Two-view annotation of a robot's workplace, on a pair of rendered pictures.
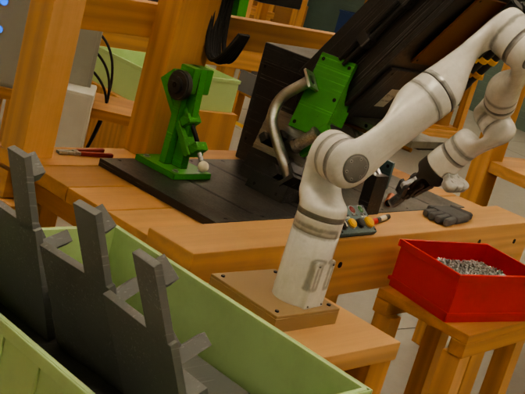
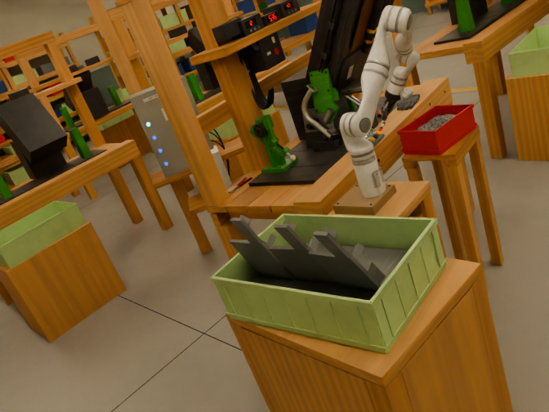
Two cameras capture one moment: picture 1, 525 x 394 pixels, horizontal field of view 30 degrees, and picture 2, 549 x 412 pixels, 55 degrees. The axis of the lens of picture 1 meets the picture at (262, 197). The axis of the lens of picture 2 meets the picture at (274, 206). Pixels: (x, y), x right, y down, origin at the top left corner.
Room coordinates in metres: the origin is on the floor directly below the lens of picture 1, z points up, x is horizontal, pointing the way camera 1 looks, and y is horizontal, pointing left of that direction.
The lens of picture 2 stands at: (-0.13, 0.07, 1.74)
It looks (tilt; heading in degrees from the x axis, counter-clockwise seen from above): 22 degrees down; 6
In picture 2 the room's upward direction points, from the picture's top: 21 degrees counter-clockwise
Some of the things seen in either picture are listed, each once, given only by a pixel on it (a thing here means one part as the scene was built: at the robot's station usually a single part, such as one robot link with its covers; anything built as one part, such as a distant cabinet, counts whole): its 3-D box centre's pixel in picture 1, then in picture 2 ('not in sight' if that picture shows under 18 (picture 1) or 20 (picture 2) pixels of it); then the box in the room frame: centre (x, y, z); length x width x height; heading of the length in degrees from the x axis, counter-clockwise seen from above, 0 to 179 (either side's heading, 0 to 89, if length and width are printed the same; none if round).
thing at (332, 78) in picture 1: (330, 96); (324, 89); (2.53, -0.10, 1.17); 0.13 x 0.12 x 0.20; 141
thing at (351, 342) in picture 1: (287, 323); (377, 204); (1.78, -0.11, 0.83); 0.32 x 0.32 x 0.04; 49
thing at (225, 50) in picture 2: not in sight; (262, 30); (2.79, 0.11, 1.52); 0.90 x 0.25 x 0.04; 141
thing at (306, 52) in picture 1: (305, 112); (317, 100); (2.80, -0.06, 1.07); 0.30 x 0.18 x 0.34; 141
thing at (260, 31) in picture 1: (239, 33); (265, 86); (2.86, 0.19, 1.23); 1.30 x 0.05 x 0.09; 141
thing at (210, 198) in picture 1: (301, 188); (337, 135); (2.63, -0.10, 0.89); 1.10 x 0.42 x 0.02; 141
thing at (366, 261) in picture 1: (373, 250); (386, 141); (2.45, -0.31, 0.82); 1.50 x 0.14 x 0.15; 141
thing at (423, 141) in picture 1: (369, 123); (348, 87); (2.63, -0.22, 1.11); 0.39 x 0.16 x 0.03; 51
